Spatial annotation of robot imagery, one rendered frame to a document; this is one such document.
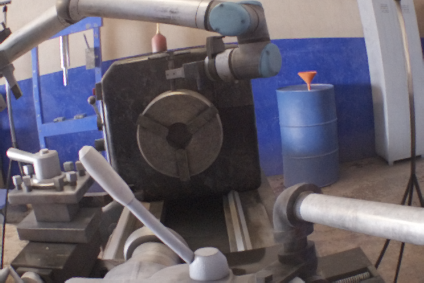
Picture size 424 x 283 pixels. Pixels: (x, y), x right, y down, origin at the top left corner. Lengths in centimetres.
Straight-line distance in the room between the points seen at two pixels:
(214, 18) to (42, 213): 64
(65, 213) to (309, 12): 447
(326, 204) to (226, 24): 92
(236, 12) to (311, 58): 396
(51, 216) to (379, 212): 74
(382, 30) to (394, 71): 44
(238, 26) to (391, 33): 380
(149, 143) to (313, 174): 310
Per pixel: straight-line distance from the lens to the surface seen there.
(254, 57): 135
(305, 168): 453
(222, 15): 122
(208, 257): 40
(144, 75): 174
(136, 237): 63
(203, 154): 155
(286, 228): 39
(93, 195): 99
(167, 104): 153
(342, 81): 525
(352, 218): 30
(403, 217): 26
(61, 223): 92
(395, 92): 493
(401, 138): 504
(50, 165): 92
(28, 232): 92
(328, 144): 454
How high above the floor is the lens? 134
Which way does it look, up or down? 9 degrees down
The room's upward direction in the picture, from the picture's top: 7 degrees counter-clockwise
